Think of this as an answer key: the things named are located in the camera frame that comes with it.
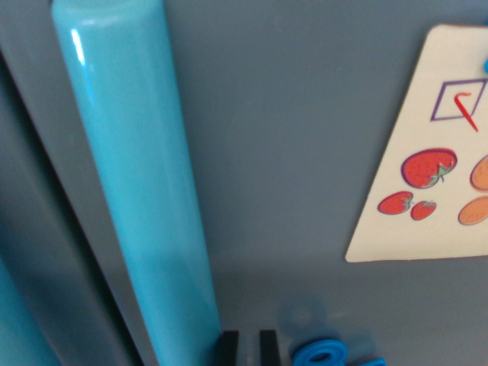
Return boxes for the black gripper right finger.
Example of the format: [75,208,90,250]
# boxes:
[258,329,284,366]

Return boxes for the teal handle of plain door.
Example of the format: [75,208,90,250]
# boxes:
[51,0,223,366]

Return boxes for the teal handle of dispenser door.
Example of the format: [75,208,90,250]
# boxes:
[0,258,62,366]

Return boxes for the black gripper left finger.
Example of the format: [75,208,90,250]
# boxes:
[217,330,240,366]

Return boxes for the cream card with fruit pictures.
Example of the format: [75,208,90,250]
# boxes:
[345,24,488,264]

